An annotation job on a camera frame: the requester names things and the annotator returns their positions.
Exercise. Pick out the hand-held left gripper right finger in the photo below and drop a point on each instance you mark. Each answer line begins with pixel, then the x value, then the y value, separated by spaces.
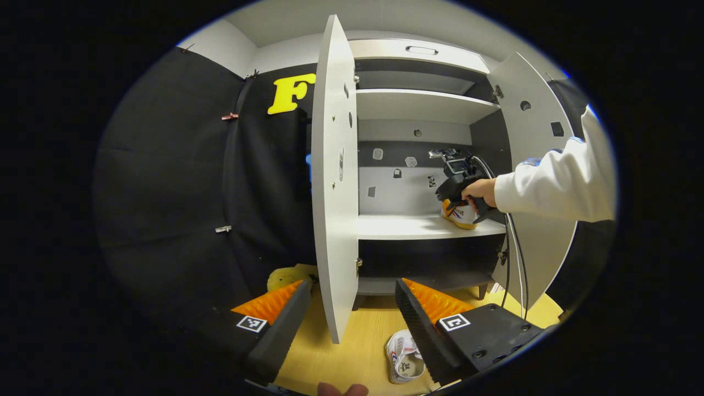
pixel 421 335

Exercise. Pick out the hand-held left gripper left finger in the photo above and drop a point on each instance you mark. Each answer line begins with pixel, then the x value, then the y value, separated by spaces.
pixel 283 335

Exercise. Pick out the white canvas shoe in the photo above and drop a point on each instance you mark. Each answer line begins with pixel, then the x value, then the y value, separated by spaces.
pixel 401 357
pixel 465 219

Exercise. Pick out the white shoe cabinet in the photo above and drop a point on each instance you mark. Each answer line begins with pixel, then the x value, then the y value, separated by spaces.
pixel 418 225

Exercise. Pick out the white cabinet door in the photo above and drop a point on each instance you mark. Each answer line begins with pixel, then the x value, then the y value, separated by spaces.
pixel 550 253
pixel 335 220

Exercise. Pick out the yellow object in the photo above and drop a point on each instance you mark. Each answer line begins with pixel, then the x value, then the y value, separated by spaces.
pixel 286 276

